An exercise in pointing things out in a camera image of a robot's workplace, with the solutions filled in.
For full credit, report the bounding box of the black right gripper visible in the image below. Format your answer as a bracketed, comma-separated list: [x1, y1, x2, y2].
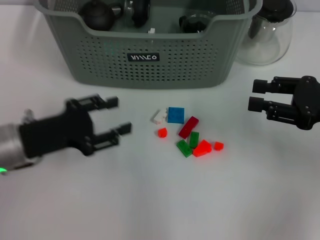
[247, 75, 320, 131]

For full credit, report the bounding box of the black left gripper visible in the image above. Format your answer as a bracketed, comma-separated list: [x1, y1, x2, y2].
[19, 94, 133, 158]

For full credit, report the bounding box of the large red toy brick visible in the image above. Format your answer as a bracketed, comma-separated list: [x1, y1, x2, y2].
[192, 139, 213, 158]

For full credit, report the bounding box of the green toy brick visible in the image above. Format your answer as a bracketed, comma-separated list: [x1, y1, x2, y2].
[189, 131, 200, 150]
[176, 139, 193, 158]

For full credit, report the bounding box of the grey-green perforated storage bin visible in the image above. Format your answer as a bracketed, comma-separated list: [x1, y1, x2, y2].
[37, 0, 263, 90]

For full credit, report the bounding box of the glass carafe with black lid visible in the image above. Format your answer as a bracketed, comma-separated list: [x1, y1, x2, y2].
[234, 0, 297, 66]

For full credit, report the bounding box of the blue square toy plate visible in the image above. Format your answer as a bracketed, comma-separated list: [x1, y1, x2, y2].
[167, 106, 185, 124]

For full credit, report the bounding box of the dark red long toy brick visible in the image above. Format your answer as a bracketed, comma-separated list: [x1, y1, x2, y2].
[178, 116, 200, 140]

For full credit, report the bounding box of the dark clay teapot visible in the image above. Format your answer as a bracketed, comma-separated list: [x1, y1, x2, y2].
[79, 0, 123, 32]

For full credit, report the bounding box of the silver left gripper cable connector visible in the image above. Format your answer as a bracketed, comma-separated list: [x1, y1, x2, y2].
[22, 108, 35, 124]

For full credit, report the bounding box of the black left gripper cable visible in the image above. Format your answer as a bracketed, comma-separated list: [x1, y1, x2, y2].
[14, 157, 42, 171]

